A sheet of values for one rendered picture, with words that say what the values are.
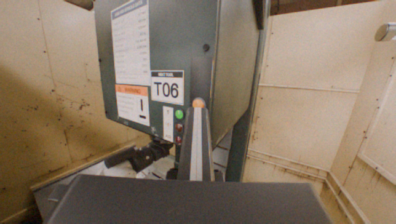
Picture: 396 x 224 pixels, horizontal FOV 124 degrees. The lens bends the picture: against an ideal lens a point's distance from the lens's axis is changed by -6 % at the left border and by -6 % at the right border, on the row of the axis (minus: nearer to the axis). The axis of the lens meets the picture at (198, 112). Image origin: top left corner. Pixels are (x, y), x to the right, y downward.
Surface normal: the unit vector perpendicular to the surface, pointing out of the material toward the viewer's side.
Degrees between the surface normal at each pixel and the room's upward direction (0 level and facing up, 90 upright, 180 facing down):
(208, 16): 90
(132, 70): 90
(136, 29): 90
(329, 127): 90
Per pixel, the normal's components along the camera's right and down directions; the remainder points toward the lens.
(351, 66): -0.49, 0.18
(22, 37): 0.87, 0.16
